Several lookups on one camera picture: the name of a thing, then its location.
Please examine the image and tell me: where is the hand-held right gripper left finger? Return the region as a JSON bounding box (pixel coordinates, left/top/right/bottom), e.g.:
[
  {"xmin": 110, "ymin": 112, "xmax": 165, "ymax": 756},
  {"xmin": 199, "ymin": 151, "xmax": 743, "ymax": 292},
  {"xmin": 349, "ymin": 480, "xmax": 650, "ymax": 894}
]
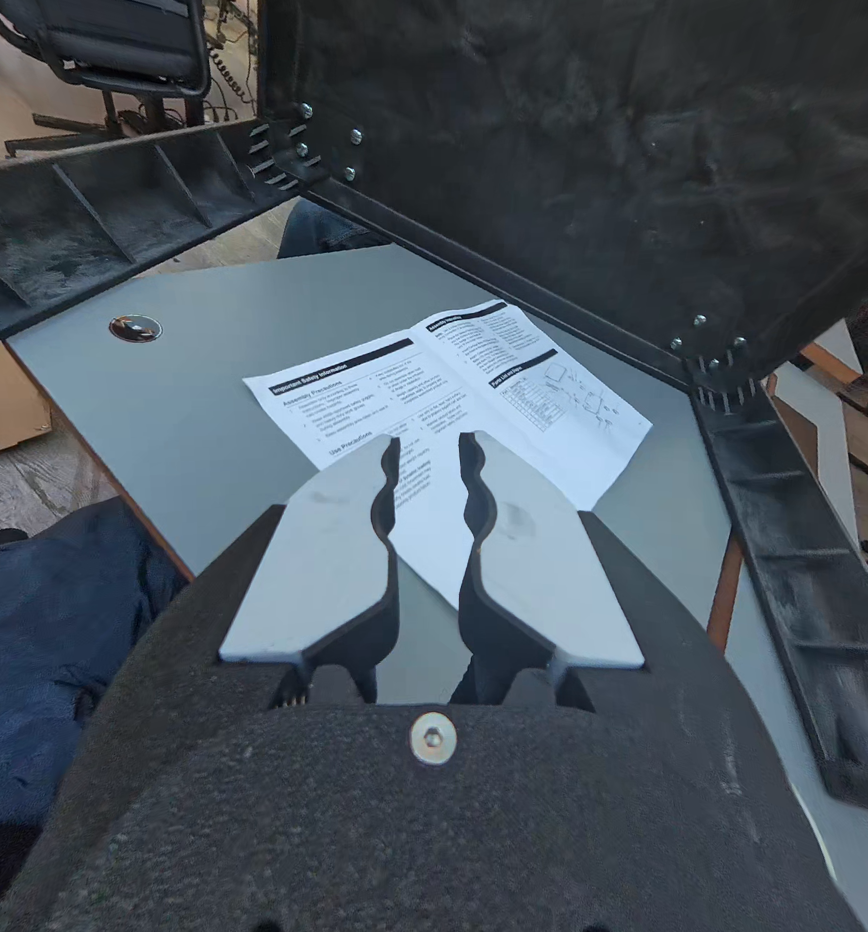
[{"xmin": 219, "ymin": 435, "xmax": 404, "ymax": 704}]

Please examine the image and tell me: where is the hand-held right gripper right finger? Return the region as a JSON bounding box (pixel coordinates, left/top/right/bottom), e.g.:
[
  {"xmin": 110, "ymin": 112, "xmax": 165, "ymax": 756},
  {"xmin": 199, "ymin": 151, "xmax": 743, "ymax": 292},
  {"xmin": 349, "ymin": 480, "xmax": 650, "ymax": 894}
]
[{"xmin": 459, "ymin": 432, "xmax": 646, "ymax": 704}]

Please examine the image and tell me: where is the black chair seat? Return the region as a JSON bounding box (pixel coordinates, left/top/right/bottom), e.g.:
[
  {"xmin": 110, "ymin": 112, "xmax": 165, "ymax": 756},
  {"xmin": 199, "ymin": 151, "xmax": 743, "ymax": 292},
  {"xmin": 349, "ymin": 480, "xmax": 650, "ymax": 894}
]
[{"xmin": 260, "ymin": 0, "xmax": 868, "ymax": 391}]

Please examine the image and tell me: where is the grey desk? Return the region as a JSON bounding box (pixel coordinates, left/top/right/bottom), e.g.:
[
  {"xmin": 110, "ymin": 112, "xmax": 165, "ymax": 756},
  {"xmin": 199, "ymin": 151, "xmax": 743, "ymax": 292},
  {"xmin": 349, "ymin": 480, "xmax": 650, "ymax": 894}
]
[{"xmin": 6, "ymin": 244, "xmax": 868, "ymax": 932}]

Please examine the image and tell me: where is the white printed instruction sheet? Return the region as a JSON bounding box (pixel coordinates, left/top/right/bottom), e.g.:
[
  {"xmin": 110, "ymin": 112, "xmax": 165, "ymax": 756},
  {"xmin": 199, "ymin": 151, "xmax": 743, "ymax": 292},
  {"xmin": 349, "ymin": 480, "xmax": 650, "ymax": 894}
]
[{"xmin": 244, "ymin": 299, "xmax": 654, "ymax": 612}]

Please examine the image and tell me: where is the black plastic chair armrest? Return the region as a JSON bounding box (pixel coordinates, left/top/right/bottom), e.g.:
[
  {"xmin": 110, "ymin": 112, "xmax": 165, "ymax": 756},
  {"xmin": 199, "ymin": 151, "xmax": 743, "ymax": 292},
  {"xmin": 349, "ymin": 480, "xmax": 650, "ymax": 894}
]
[
  {"xmin": 0, "ymin": 119, "xmax": 312, "ymax": 354},
  {"xmin": 690, "ymin": 375, "xmax": 868, "ymax": 817}
]

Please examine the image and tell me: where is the person's leg in blue jeans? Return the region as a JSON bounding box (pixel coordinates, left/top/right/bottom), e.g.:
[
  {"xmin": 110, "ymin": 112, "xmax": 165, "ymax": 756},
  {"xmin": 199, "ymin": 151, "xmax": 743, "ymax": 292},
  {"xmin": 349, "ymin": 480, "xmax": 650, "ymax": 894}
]
[{"xmin": 0, "ymin": 499, "xmax": 191, "ymax": 831}]

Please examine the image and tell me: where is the brown cardboard box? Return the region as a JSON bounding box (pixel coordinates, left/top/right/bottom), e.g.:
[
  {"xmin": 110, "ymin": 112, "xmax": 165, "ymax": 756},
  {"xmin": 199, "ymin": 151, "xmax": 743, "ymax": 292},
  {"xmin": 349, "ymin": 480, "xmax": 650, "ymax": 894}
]
[{"xmin": 0, "ymin": 343, "xmax": 53, "ymax": 457}]

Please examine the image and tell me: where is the black office chair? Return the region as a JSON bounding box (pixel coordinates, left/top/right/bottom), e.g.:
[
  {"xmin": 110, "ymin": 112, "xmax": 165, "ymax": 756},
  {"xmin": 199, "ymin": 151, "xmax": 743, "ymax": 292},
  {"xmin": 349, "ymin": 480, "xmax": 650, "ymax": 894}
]
[{"xmin": 0, "ymin": 0, "xmax": 213, "ymax": 158}]

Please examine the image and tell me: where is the black coiled cable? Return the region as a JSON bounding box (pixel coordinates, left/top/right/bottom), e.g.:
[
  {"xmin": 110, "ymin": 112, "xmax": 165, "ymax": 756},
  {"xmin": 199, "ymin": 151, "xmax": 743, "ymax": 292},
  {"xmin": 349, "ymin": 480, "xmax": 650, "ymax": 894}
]
[{"xmin": 212, "ymin": 14, "xmax": 251, "ymax": 122}]

